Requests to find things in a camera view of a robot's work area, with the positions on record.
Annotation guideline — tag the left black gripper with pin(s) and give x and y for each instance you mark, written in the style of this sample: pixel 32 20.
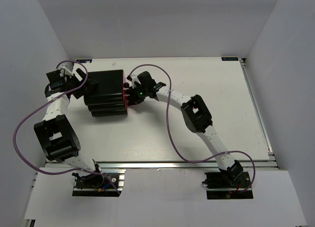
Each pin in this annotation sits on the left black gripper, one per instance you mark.
pixel 91 83

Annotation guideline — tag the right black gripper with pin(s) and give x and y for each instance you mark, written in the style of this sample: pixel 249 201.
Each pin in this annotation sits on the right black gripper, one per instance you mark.
pixel 133 99

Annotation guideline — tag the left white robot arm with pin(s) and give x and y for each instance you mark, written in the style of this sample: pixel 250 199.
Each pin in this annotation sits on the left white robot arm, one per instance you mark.
pixel 55 134

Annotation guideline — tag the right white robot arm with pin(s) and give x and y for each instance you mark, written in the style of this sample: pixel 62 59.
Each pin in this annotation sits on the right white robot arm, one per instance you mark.
pixel 196 115

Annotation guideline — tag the black drawer cabinet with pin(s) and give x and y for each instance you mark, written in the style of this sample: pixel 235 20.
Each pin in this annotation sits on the black drawer cabinet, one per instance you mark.
pixel 107 99

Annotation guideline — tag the blue label sticker left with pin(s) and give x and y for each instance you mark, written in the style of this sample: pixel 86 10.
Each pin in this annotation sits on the blue label sticker left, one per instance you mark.
pixel 84 61

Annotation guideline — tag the blue label sticker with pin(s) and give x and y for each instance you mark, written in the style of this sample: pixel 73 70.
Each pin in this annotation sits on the blue label sticker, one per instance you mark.
pixel 84 61
pixel 229 58

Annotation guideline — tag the blue label sticker right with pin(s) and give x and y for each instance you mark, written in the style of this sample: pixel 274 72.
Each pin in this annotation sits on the blue label sticker right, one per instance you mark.
pixel 229 58

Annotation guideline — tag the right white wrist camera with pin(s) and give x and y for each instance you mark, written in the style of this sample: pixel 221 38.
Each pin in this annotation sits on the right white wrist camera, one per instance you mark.
pixel 134 80

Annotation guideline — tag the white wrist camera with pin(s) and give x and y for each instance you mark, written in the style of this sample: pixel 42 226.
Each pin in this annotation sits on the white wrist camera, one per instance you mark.
pixel 65 68
pixel 134 80

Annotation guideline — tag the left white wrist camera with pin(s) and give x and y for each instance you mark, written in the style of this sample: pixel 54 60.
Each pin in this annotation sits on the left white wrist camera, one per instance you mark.
pixel 65 68

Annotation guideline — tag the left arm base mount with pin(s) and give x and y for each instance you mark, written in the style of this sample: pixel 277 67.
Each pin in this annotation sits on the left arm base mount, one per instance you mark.
pixel 92 185

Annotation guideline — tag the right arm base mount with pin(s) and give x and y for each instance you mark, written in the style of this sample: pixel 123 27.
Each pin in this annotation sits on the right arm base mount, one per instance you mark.
pixel 219 187

